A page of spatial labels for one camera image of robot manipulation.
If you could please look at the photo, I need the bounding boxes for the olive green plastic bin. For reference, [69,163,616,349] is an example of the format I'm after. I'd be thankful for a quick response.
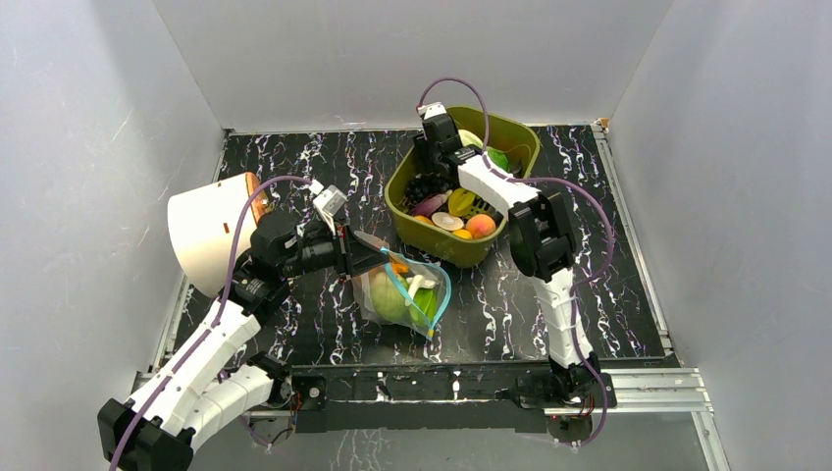
[385,114,541,268]

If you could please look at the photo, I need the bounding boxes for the yellow toy star fruit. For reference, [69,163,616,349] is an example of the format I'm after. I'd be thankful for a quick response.
[446,188,477,218]

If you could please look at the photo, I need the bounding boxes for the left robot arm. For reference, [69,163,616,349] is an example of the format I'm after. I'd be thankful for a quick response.
[97,213,389,470]

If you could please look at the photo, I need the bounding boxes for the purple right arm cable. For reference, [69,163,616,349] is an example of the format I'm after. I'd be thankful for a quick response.
[415,77,617,448]

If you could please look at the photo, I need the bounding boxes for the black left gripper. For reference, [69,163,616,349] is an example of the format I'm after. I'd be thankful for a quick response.
[280,216,390,281]

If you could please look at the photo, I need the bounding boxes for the white toy mushroom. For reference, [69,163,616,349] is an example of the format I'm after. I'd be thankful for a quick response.
[405,275,438,306]

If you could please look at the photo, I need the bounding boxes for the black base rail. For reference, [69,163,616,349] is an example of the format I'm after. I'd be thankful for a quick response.
[221,360,703,437]

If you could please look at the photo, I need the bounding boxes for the green toy cabbage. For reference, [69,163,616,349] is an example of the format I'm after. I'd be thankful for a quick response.
[370,272,408,324]

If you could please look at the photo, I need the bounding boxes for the black toy grapes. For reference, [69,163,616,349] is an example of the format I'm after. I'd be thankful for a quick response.
[404,174,451,206]

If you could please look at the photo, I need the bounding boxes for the small yellow toy orange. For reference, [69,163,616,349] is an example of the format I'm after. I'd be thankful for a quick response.
[452,229,473,240]

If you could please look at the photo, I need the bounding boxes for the clear zip top bag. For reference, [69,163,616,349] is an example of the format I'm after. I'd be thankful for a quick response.
[352,248,452,340]

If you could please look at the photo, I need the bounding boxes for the toy napa cabbage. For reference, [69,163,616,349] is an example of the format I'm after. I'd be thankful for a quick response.
[458,130,511,173]

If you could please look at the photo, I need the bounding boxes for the orange toy ginger root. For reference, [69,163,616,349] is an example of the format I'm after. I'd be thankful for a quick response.
[390,260,411,277]

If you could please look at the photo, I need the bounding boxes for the green toy star fruit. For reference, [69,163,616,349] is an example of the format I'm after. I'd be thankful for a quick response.
[408,288,439,329]

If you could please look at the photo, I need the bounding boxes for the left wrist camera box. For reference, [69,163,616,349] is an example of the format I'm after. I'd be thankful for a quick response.
[310,181,347,236]

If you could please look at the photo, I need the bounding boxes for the toy peach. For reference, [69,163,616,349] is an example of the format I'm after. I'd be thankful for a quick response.
[465,214,496,239]

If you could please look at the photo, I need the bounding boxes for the toy mushroom half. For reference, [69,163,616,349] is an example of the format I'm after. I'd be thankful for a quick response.
[431,211,465,233]

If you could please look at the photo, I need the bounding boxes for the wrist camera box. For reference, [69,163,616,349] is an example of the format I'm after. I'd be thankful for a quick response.
[310,181,347,236]
[417,102,453,137]

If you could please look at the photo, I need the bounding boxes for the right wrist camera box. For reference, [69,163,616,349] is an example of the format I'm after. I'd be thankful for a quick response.
[417,102,453,137]

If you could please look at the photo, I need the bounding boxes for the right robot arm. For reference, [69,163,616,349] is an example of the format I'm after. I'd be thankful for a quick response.
[415,103,610,412]

